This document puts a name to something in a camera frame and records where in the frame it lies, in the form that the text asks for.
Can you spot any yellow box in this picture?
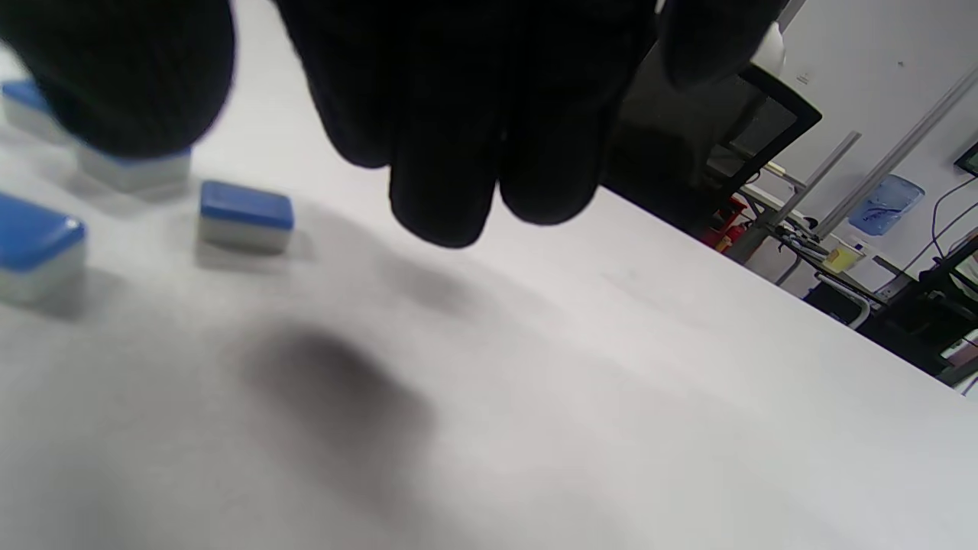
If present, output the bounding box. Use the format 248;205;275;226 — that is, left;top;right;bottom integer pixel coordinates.
824;243;864;274

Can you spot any blue poster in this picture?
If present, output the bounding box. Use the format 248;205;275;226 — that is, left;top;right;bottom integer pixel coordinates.
848;174;925;236

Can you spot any red box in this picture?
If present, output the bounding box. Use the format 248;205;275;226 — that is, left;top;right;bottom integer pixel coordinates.
701;195;753;254

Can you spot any black mesh office chair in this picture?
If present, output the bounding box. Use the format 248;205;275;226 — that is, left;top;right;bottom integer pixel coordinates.
600;31;824;234

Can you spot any person's right hand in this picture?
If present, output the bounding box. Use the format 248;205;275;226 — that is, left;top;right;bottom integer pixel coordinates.
0;0;788;247

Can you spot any grey metal bar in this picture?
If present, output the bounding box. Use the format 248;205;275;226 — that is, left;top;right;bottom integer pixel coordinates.
745;131;863;260
814;67;978;239

